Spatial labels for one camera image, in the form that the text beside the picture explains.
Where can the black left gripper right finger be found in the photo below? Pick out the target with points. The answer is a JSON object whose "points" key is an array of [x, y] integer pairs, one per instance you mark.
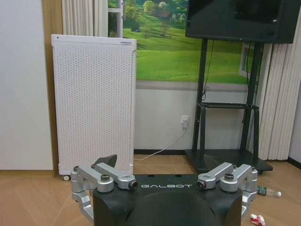
{"points": [[225, 175]]}

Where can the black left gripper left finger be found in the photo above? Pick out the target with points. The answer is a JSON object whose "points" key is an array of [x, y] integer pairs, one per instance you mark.
{"points": [[103, 175]]}

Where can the black television stand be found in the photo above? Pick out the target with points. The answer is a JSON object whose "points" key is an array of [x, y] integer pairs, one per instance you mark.
{"points": [[225, 131]]}

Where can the clear plastic bottle green label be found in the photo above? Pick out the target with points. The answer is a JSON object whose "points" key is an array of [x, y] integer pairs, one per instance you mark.
{"points": [[268, 191]]}

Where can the crumpled red white wrapper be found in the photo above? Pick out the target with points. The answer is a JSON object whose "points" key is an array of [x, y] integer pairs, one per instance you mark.
{"points": [[256, 218]]}

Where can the white perforated air purifier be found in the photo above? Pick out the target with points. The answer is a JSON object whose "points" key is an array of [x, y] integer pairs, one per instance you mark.
{"points": [[95, 104]]}

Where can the white pleated curtain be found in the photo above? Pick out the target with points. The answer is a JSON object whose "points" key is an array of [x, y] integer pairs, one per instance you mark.
{"points": [[84, 17], [278, 101]]}

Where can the green meadow landscape poster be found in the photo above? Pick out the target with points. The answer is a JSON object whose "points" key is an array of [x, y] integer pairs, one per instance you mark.
{"points": [[164, 40]]}

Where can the black television screen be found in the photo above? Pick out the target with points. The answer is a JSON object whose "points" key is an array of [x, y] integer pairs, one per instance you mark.
{"points": [[242, 20]]}

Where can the white wall power plug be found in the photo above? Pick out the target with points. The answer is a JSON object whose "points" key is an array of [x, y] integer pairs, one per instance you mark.
{"points": [[184, 121]]}

